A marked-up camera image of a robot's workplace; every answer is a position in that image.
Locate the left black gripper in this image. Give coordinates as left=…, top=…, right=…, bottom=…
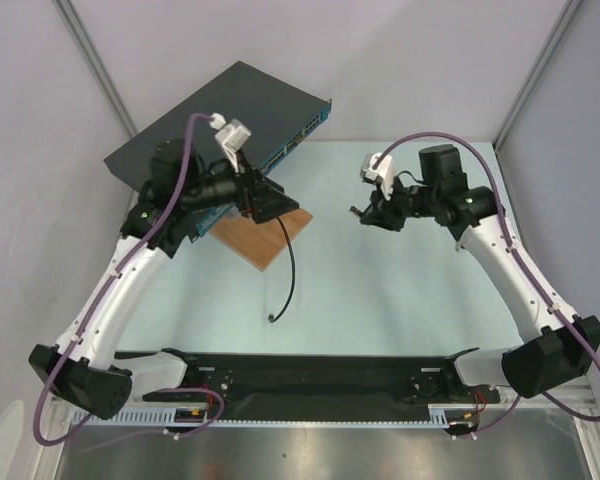
left=181, top=148, right=298, bottom=224

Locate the dark grey network switch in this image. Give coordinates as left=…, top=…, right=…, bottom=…
left=105, top=61, right=331, bottom=250

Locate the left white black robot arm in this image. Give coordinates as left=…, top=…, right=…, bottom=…
left=29, top=139, right=299, bottom=419

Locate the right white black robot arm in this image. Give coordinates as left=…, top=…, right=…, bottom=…
left=352, top=144, right=600, bottom=402

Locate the wooden board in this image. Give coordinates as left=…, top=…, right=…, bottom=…
left=210, top=213, right=287, bottom=271

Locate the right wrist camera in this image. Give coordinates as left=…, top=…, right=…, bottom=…
left=360, top=152, right=395, bottom=200

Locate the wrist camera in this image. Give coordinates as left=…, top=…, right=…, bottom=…
left=360, top=152, right=395, bottom=200
left=210, top=113, right=251, bottom=173

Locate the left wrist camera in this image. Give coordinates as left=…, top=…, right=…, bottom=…
left=210, top=113, right=251, bottom=173

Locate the black ethernet cable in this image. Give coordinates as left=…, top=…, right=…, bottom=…
left=267, top=215, right=297, bottom=324

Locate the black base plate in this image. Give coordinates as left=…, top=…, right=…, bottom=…
left=114, top=349, right=501, bottom=422

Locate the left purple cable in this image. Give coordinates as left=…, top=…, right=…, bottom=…
left=32, top=113, right=226, bottom=447

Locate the aluminium rail frame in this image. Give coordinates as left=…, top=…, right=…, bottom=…
left=49, top=372, right=600, bottom=480

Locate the white slotted cable duct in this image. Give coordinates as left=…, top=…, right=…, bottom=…
left=85, top=406, right=450, bottom=429

